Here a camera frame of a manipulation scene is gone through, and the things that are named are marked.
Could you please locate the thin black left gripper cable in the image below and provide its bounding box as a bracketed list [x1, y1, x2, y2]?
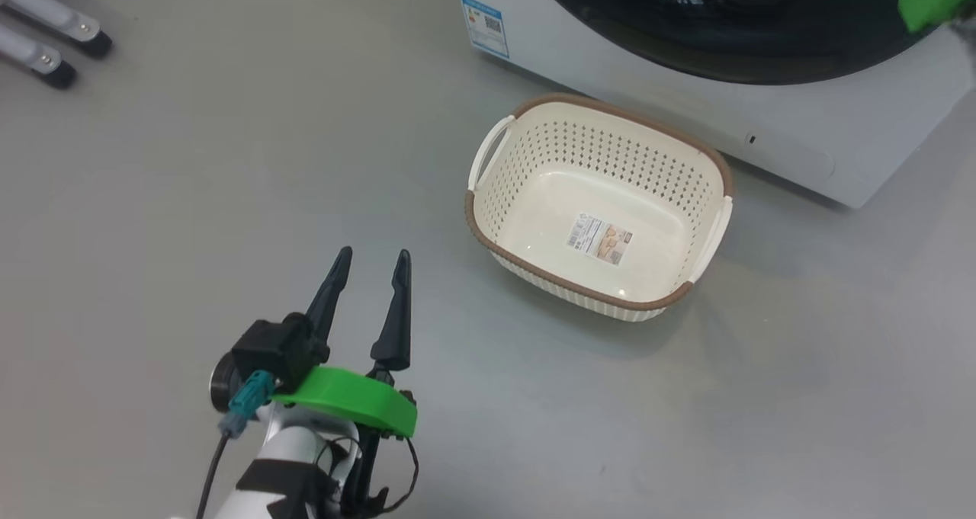
[326, 434, 421, 514]

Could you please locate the black cable with teal connector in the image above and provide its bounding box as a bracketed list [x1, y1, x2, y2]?
[196, 370, 276, 519]

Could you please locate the white washing machine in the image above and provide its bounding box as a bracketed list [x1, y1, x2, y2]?
[454, 0, 976, 210]

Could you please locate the blue white appliance label sticker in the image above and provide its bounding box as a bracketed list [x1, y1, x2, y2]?
[460, 0, 511, 59]

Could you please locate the dark glass washing machine door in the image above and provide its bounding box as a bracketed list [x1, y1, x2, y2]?
[526, 0, 943, 86]

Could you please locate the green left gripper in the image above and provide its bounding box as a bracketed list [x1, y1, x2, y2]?
[271, 246, 419, 439]

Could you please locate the cream perforated laundry basket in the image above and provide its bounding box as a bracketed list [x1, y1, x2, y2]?
[464, 94, 735, 323]

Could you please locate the silver stand leg black foot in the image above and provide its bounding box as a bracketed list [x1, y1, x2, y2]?
[0, 24, 78, 90]
[0, 0, 114, 59]

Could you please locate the paper basket label sticker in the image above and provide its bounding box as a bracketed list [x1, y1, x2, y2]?
[565, 213, 634, 266]

